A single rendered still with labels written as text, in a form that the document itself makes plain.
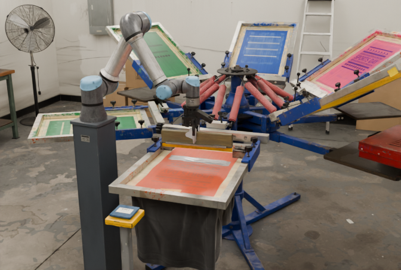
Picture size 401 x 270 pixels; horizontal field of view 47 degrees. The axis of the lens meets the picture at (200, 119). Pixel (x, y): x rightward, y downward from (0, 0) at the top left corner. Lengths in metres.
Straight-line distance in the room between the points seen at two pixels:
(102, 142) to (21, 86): 4.86
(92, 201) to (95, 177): 0.16
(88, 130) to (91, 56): 5.17
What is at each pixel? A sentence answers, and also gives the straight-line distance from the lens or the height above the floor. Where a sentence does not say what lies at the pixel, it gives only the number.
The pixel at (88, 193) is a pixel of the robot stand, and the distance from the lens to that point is 2.74.
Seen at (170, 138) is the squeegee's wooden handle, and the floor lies 1.09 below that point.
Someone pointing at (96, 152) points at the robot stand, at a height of 1.04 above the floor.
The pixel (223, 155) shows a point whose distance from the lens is 2.74.
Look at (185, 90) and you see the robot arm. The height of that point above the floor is 1.38.
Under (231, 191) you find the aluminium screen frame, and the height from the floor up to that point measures 0.99.
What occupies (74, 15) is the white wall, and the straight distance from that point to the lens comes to 7.77.
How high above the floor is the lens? 1.93
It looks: 17 degrees down
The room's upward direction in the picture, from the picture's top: straight up
